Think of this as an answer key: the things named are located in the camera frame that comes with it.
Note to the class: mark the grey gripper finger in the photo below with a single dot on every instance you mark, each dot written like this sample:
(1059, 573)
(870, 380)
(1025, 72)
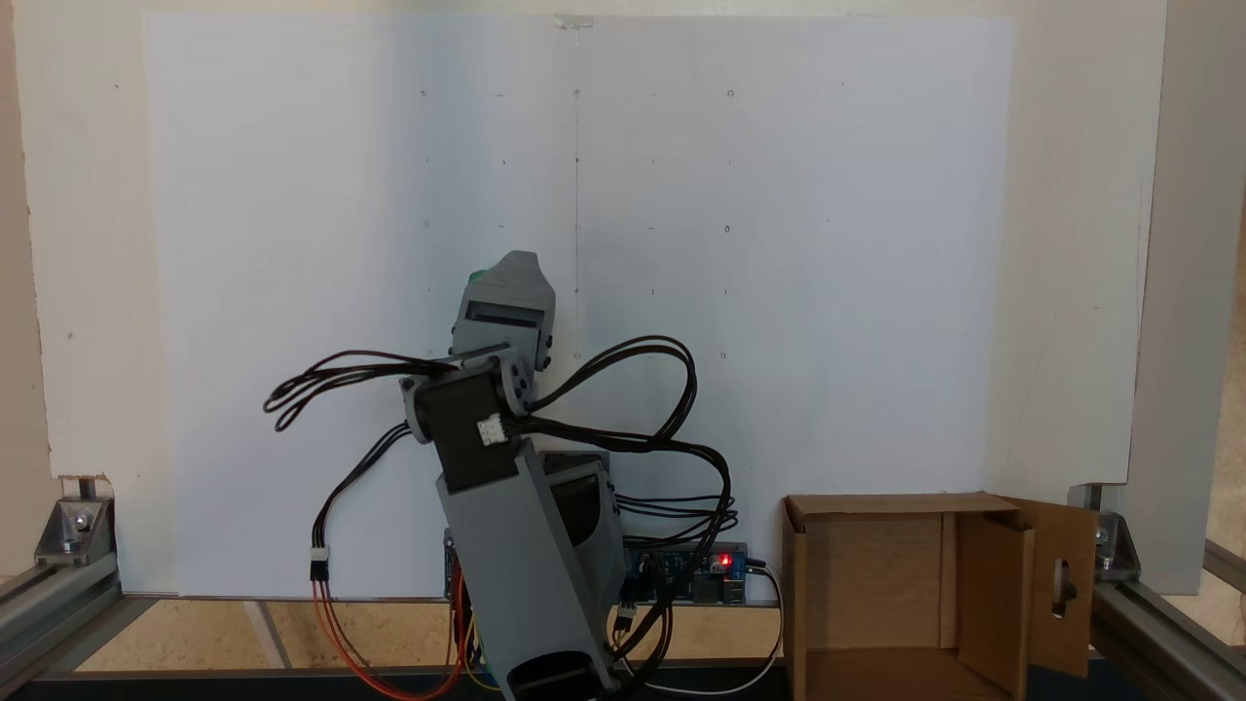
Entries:
(516, 282)

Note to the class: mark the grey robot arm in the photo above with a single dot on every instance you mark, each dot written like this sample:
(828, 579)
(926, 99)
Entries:
(531, 565)

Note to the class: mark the small blue circuit board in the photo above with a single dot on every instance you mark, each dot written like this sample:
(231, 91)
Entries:
(451, 555)

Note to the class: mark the white paper sheet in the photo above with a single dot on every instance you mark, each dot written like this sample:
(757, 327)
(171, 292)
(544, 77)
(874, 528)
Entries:
(779, 292)

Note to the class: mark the clear tape strip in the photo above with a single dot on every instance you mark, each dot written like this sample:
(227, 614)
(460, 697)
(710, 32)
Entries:
(573, 20)

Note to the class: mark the long blue circuit board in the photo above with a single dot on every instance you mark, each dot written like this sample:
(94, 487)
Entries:
(701, 574)

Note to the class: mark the brown cardboard box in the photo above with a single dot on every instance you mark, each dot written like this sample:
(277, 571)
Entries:
(876, 584)

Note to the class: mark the metal corner bracket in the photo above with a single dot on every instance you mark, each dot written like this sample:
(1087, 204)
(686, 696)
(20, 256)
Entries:
(1117, 545)
(73, 531)

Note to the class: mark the aluminium frame profile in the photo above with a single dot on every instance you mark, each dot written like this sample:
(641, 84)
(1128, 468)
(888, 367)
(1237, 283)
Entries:
(49, 613)
(1158, 633)

